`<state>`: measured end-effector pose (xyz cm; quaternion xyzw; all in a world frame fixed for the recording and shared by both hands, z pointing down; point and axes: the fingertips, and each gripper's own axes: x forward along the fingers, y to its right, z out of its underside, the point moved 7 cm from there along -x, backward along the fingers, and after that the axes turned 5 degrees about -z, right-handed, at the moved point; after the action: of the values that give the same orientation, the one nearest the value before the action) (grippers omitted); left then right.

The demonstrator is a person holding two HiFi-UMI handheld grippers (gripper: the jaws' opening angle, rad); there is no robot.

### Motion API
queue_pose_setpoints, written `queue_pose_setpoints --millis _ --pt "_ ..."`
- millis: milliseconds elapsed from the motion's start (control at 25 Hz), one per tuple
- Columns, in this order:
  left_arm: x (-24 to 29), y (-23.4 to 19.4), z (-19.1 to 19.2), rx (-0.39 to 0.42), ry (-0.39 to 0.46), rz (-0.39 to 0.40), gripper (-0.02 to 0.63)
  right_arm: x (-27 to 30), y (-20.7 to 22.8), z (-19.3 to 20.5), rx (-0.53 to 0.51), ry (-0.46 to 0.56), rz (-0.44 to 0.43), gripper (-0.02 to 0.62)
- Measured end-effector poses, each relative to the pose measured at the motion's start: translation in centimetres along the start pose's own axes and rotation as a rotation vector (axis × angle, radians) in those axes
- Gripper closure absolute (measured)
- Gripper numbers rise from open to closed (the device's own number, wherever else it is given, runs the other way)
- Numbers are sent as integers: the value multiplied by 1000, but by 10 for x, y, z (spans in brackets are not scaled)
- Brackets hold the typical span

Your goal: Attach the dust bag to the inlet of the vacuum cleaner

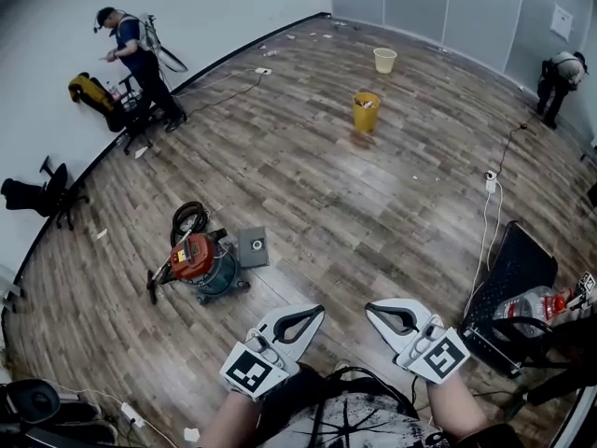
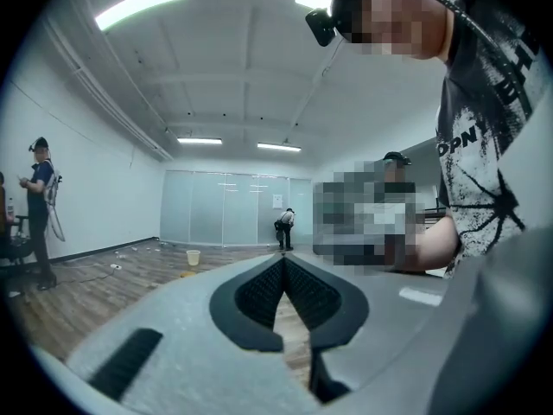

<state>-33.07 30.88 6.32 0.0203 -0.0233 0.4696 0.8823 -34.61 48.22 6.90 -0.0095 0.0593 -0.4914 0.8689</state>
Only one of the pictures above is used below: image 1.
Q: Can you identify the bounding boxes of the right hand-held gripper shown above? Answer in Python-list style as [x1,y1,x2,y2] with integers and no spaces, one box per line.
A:
[365,297,472,386]

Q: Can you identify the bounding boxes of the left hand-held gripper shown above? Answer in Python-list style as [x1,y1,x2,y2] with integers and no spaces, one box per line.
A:
[217,302,326,402]

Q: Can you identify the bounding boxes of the orange vacuum cleaner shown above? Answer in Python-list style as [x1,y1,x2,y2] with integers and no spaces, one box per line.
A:
[168,231,217,280]

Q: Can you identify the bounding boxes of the person's right forearm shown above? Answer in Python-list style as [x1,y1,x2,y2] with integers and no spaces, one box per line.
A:
[425,374,492,445]

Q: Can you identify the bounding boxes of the person's left forearm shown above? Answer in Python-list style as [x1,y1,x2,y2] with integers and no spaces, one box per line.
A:
[195,388,263,448]

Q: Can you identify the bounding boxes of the person's black trousers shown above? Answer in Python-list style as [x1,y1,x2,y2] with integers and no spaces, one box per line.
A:
[286,363,421,422]

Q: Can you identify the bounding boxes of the person's black white printed shirt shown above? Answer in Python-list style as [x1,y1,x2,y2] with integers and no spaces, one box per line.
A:
[254,387,517,448]

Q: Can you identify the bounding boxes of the clear water bottle red cap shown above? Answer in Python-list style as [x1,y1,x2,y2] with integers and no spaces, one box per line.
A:
[493,286,569,341]

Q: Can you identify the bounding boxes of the black cart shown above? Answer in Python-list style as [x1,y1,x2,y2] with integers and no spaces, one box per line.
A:
[458,220,562,381]

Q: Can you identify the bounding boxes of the yellow waste bin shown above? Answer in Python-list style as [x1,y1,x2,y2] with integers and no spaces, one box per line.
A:
[351,91,382,134]

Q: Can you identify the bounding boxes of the cream waste bin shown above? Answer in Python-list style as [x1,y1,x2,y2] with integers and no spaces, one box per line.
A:
[372,47,398,76]

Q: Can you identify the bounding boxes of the black office chair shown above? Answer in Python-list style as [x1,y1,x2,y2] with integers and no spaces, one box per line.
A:
[0,155,90,232]
[87,74,160,156]

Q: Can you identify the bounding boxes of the grey shell backpack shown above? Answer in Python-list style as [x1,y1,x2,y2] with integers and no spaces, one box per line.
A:
[0,378,62,427]

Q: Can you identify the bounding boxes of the metal ladder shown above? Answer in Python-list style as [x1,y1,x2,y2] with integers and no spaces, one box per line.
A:
[0,263,27,315]

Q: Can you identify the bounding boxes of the grey white backpack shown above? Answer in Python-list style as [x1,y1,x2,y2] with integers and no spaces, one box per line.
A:
[138,13,188,75]

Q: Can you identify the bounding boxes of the yellow jacket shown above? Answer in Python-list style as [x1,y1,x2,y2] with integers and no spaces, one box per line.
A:
[67,72,116,114]

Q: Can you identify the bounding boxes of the white cable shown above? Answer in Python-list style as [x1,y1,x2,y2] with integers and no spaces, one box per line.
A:
[464,182,506,319]

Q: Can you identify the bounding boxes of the black vacuum hose with wand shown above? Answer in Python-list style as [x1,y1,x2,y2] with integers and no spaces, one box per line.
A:
[146,200,212,306]

